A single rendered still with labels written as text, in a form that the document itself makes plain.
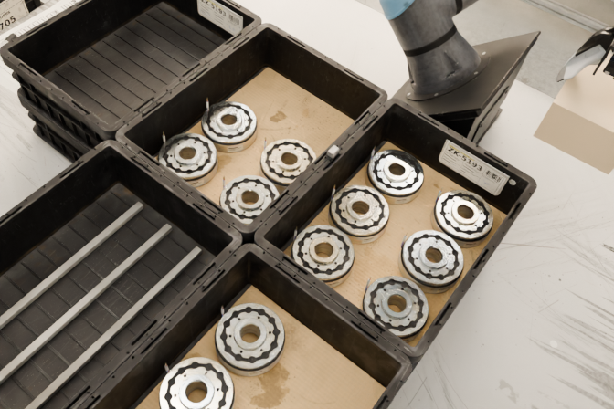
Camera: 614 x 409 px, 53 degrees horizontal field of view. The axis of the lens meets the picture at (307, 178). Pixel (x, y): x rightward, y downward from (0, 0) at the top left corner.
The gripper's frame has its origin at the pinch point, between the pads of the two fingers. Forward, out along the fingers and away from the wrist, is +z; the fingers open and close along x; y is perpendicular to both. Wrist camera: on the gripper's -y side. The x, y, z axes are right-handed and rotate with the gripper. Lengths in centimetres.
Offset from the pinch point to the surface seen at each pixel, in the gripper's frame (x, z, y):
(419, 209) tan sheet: -16.1, 26.6, 15.4
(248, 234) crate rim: -34, 17, 43
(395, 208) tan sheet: -19.8, 26.6, 18.0
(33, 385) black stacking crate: -46, 26, 76
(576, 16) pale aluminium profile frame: -17, 98, -162
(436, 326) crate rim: -3.7, 16.3, 38.7
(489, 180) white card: -8.5, 21.1, 6.3
